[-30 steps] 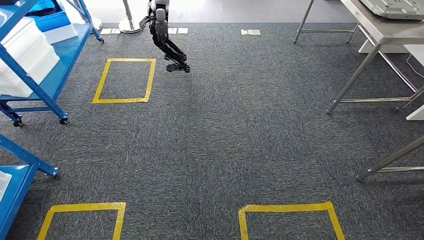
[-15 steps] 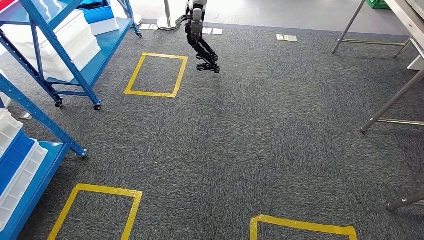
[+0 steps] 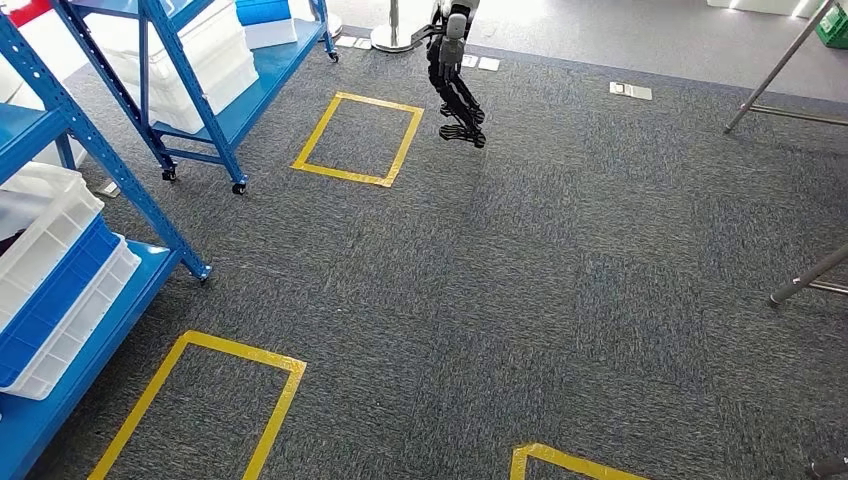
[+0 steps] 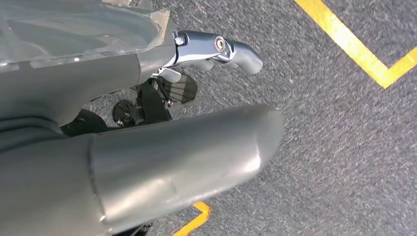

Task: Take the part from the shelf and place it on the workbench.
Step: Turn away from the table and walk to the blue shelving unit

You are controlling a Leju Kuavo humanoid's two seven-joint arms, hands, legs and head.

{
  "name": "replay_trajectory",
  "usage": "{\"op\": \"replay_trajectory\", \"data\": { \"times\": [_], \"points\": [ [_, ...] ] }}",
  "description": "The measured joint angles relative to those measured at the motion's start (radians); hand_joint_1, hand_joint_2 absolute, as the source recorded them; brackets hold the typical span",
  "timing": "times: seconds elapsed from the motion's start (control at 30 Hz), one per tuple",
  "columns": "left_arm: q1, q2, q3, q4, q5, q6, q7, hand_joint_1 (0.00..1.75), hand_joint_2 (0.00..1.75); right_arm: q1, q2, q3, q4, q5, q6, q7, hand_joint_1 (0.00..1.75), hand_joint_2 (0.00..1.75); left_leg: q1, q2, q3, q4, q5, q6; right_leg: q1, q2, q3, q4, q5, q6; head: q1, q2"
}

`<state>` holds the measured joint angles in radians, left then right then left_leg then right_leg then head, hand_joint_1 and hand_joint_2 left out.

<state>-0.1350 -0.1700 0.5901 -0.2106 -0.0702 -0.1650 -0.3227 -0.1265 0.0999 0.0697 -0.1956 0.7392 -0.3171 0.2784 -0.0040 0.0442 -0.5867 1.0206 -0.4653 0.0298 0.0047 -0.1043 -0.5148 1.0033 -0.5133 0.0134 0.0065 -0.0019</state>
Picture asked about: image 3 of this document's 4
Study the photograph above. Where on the chrome stanchion post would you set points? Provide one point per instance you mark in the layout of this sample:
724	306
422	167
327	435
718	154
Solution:
392	36

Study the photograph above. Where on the stainless steel table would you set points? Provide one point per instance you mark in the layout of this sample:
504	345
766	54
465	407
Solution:
782	63

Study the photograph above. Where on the green plastic crate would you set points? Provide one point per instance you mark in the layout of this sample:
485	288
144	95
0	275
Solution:
833	26

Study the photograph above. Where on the grey floor outlet plate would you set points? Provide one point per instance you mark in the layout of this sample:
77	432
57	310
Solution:
364	44
630	91
107	189

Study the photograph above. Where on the white floor plate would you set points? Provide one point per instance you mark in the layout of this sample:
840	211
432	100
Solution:
469	61
489	64
345	41

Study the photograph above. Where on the blue plastic crate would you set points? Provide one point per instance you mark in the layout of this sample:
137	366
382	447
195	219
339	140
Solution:
60	298
264	10

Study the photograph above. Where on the blue metal shelf rack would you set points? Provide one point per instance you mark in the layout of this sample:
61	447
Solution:
265	73
40	424

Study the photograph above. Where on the standing robot grey forearm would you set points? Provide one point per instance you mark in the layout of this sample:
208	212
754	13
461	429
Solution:
455	30

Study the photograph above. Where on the yellow floor tape square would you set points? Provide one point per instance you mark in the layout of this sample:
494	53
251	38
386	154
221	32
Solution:
404	142
278	411
530	457

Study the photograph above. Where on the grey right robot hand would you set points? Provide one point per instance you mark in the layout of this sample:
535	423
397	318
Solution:
831	469

